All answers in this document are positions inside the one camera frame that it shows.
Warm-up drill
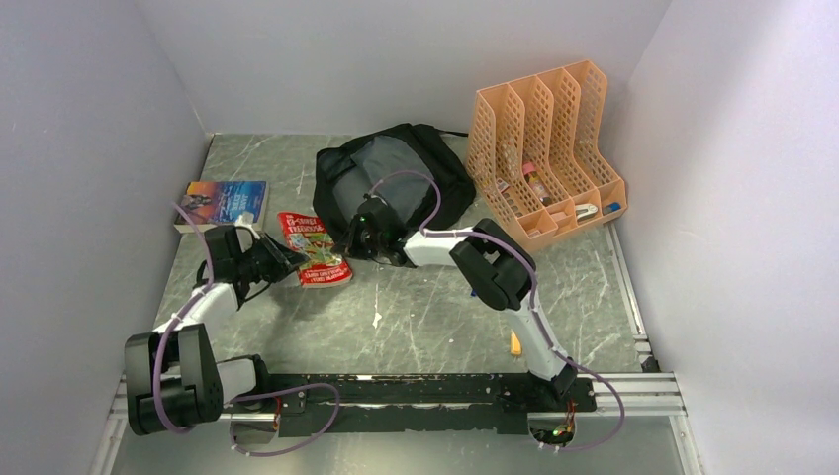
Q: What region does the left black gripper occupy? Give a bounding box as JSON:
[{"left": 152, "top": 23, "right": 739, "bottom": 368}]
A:
[{"left": 235, "top": 231, "right": 309, "bottom": 284}]

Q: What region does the aluminium frame rail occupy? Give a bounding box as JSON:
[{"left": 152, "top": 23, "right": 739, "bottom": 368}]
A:
[{"left": 108, "top": 373, "right": 687, "bottom": 421}]

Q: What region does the red treehouse book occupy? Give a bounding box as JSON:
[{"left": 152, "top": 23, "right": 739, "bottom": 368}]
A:
[{"left": 277, "top": 212, "right": 353, "bottom": 288}]

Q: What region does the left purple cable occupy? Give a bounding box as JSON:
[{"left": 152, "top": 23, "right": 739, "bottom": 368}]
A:
[{"left": 151, "top": 201, "right": 340, "bottom": 458}]

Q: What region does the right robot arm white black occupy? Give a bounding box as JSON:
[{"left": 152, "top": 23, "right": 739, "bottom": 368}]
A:
[{"left": 333, "top": 195, "right": 578, "bottom": 410}]

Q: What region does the blue orange paperback book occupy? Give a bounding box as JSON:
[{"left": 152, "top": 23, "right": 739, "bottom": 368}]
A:
[{"left": 179, "top": 181, "right": 269, "bottom": 231}]

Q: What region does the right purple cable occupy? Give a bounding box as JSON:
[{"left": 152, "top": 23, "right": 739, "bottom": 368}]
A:
[{"left": 363, "top": 170, "right": 627, "bottom": 453}]

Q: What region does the black student backpack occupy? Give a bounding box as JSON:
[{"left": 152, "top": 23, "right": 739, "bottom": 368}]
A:
[{"left": 313, "top": 124, "right": 476, "bottom": 240}]

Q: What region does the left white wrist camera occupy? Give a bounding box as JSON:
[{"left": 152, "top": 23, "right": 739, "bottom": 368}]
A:
[{"left": 234, "top": 223, "right": 261, "bottom": 240}]

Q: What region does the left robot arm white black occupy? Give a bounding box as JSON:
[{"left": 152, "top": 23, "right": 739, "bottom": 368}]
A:
[{"left": 124, "top": 225, "right": 309, "bottom": 435}]

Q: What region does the yellow highlighter marker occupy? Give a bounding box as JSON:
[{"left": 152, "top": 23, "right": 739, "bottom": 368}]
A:
[{"left": 510, "top": 332, "right": 522, "bottom": 357}]

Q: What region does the silver stapler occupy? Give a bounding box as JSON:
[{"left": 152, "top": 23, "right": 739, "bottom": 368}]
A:
[{"left": 575, "top": 203, "right": 599, "bottom": 224}]

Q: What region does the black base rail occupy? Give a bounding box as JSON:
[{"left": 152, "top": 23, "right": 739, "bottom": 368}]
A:
[{"left": 260, "top": 373, "right": 597, "bottom": 437}]

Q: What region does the orange plastic file organizer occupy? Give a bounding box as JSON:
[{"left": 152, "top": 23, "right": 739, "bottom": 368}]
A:
[{"left": 466, "top": 60, "right": 628, "bottom": 252}]

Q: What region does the pink capped bottle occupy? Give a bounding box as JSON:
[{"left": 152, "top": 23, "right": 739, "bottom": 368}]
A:
[{"left": 522, "top": 162, "right": 553, "bottom": 207}]

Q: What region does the purple cable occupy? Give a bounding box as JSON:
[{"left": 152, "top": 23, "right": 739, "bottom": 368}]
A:
[
  {"left": 151, "top": 201, "right": 340, "bottom": 458},
  {"left": 363, "top": 170, "right": 627, "bottom": 453}
]

